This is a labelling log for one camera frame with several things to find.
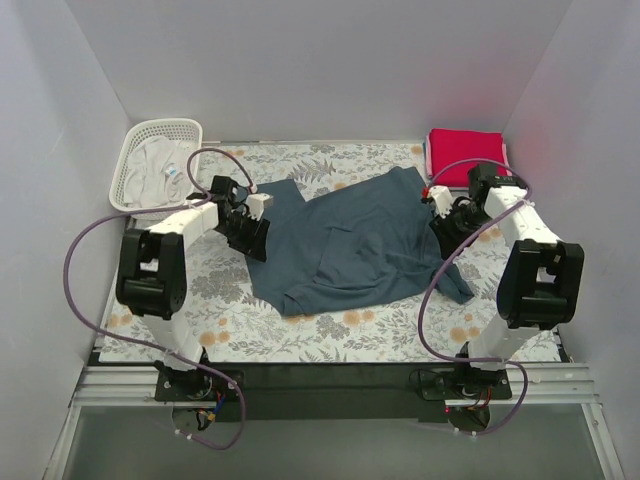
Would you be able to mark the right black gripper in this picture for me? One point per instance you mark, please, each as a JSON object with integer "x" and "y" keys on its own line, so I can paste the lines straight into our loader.
{"x": 447, "y": 233}

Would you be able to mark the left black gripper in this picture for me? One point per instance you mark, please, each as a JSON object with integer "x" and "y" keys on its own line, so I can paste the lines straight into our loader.
{"x": 248, "y": 235}

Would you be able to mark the blue grey t shirt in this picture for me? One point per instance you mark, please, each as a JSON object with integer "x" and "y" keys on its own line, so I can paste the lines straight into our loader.
{"x": 364, "y": 245}

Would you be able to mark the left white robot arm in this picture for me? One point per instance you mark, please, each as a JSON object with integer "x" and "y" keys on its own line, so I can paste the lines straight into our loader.
{"x": 152, "y": 280}

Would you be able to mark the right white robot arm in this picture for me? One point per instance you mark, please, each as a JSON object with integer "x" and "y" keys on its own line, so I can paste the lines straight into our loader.
{"x": 539, "y": 287}

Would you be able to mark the floral patterned table mat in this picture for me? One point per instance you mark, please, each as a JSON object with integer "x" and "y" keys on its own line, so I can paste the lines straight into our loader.
{"x": 233, "y": 325}

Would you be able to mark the red folded t shirt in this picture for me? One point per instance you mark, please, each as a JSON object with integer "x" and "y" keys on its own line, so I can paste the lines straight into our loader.
{"x": 467, "y": 155}

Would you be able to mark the white t shirt in basket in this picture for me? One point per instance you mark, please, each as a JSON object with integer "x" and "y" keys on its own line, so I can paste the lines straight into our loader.
{"x": 157, "y": 173}

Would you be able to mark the white plastic laundry basket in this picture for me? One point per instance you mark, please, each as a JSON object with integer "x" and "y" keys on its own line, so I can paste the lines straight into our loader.
{"x": 182, "y": 129}

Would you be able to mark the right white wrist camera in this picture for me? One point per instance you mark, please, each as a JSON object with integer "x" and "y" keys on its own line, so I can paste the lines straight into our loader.
{"x": 439, "y": 198}

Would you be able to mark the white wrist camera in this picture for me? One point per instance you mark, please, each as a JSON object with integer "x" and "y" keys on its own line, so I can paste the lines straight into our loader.
{"x": 257, "y": 203}
{"x": 439, "y": 198}

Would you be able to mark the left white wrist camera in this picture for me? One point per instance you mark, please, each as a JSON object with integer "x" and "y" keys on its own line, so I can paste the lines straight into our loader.
{"x": 257, "y": 203}

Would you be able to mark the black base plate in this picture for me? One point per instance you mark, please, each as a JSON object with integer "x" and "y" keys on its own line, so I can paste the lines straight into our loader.
{"x": 331, "y": 391}

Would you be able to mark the aluminium frame rail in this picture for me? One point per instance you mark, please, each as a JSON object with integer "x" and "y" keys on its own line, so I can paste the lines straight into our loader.
{"x": 331, "y": 421}

